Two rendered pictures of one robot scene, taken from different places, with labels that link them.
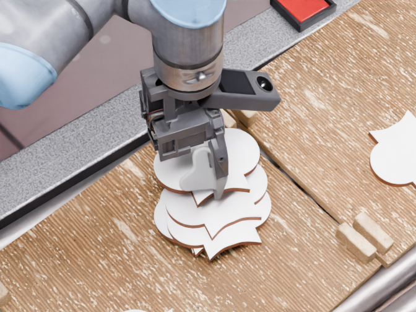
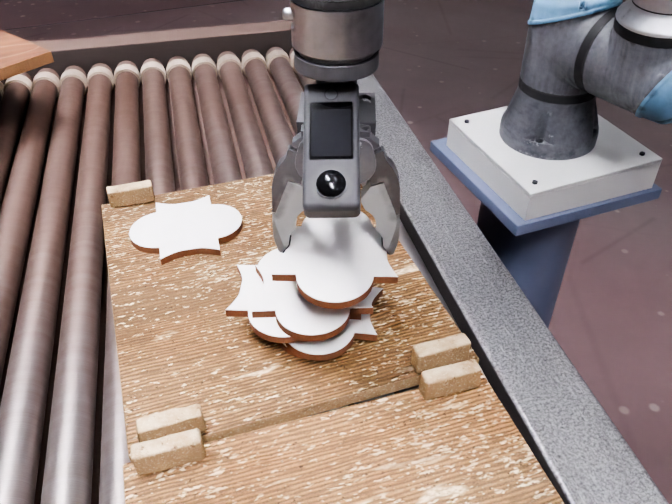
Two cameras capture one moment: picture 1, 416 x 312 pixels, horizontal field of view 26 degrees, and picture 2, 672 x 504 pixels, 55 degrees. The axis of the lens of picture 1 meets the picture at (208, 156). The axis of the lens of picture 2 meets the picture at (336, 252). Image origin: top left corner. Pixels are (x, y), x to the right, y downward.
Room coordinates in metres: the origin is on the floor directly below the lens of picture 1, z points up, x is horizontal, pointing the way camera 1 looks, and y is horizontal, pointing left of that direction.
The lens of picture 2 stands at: (0.81, -0.46, 1.44)
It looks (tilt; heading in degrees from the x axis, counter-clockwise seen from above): 39 degrees down; 113
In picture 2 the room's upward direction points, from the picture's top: straight up
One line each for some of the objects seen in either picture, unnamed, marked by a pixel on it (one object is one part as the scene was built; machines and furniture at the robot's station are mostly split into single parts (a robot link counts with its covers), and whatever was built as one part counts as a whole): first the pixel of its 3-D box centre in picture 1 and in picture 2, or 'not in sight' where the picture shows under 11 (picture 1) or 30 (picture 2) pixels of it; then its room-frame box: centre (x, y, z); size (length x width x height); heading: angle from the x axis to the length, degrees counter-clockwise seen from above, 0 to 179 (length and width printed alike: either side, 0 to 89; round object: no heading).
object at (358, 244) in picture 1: (355, 242); (170, 425); (0.54, -0.19, 0.95); 0.06 x 0.02 x 0.03; 42
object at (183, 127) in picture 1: (183, 101); (336, 111); (0.61, 0.03, 1.17); 0.09 x 0.08 x 0.12; 111
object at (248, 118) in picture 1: (239, 107); (450, 379); (0.76, -0.05, 0.95); 0.06 x 0.02 x 0.03; 40
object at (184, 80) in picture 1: (189, 57); (333, 25); (0.61, 0.02, 1.25); 0.08 x 0.08 x 0.05
